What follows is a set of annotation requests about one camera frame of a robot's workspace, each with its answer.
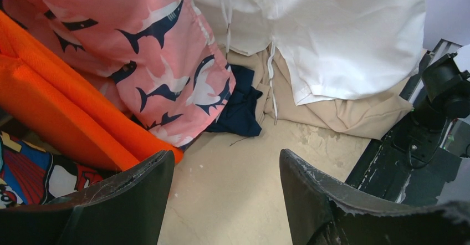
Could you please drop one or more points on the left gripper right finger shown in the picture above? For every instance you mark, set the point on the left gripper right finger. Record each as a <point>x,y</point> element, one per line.
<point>323,210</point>

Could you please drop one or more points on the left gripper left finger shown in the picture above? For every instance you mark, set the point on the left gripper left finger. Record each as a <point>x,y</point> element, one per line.
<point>127,208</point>

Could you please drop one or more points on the white shorts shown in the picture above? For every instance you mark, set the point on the white shorts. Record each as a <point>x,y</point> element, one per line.
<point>334,49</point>

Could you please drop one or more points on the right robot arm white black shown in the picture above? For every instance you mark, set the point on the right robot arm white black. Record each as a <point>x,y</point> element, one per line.
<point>447,94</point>

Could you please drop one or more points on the comic print shorts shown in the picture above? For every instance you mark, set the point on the comic print shorts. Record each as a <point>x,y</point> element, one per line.
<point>31,175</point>

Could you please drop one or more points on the beige shorts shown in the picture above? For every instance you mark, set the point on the beige shorts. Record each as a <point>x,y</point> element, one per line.
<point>370,117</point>

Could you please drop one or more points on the navy blue shorts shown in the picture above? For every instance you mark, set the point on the navy blue shorts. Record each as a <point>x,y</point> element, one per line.
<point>239,114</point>

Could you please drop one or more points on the orange mesh shorts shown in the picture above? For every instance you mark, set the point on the orange mesh shorts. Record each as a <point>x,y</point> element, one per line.
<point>52,99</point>

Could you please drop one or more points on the pink shark print shorts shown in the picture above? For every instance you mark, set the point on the pink shark print shorts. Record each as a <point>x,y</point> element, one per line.
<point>154,59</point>

